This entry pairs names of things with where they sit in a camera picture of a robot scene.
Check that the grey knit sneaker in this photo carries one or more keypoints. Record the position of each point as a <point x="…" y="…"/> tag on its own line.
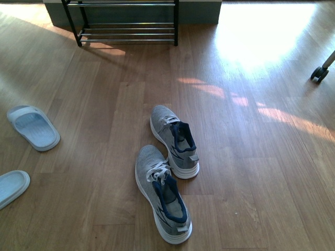
<point x="176" y="136"/>
<point x="154" y="180"/>

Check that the light blue slipper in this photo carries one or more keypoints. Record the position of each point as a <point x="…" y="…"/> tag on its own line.
<point x="32" y="123"/>
<point x="13" y="184"/>

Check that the black metal shoe rack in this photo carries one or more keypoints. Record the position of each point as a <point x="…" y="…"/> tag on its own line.
<point x="123" y="21"/>

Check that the white chair with casters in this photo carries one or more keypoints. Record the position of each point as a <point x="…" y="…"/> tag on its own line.
<point x="321" y="72"/>

